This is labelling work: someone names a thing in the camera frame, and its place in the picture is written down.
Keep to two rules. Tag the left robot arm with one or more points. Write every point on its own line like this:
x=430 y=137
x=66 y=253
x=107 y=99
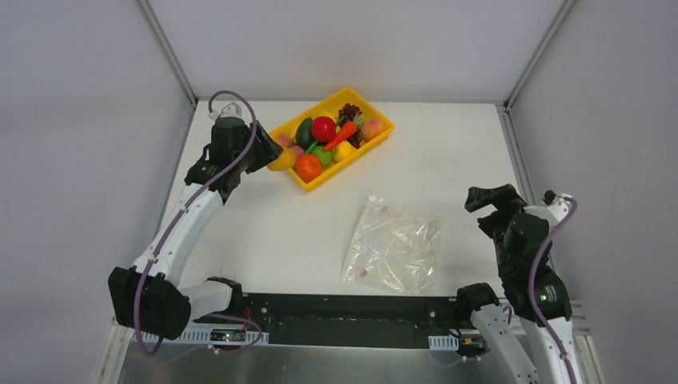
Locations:
x=147 y=296

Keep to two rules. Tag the green bean pod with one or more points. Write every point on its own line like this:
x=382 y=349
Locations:
x=316 y=143

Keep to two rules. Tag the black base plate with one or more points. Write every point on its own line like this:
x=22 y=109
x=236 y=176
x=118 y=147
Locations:
x=397 y=322

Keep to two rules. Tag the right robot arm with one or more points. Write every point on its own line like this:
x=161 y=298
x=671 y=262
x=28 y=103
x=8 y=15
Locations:
x=542 y=305

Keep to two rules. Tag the clear zip top bag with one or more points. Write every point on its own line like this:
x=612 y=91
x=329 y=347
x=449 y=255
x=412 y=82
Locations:
x=393 y=248

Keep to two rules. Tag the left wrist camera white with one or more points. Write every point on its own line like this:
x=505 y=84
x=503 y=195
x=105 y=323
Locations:
x=232 y=109

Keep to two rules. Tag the pink peach in tray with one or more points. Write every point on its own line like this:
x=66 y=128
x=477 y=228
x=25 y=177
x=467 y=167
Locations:
x=298 y=151

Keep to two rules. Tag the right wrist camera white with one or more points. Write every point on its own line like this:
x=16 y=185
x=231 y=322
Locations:
x=557 y=209

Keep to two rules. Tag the orange carrot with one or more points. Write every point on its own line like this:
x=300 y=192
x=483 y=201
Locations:
x=347 y=131

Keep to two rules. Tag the green cabbage ball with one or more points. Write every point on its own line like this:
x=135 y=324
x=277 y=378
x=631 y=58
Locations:
x=325 y=157

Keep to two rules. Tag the purple grape bunch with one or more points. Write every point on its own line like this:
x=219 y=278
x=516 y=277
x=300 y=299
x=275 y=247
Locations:
x=349 y=113

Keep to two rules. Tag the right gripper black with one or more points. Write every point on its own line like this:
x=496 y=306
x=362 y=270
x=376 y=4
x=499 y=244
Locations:
x=497 y=206

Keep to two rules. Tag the yellow pepper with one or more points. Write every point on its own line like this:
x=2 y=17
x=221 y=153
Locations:
x=342 y=151

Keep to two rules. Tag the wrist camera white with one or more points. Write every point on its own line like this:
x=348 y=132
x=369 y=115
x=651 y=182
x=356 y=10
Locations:
x=232 y=109
x=557 y=209

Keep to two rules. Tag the red apple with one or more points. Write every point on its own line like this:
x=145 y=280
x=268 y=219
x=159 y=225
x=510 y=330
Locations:
x=323 y=129

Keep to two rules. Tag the orange pumpkin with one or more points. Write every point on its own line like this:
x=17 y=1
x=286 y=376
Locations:
x=308 y=167

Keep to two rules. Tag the peach from bag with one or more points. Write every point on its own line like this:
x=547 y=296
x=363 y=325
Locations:
x=371 y=129

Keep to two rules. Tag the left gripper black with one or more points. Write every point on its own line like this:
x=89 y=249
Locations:
x=261 y=151

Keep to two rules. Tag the yellow orange potato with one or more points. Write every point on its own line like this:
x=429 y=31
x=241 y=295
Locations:
x=285 y=161

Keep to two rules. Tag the dark green vegetable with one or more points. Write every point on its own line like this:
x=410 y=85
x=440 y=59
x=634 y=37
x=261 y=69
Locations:
x=304 y=136

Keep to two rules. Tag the small peach tray corner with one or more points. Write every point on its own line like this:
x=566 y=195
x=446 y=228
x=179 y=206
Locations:
x=284 y=140

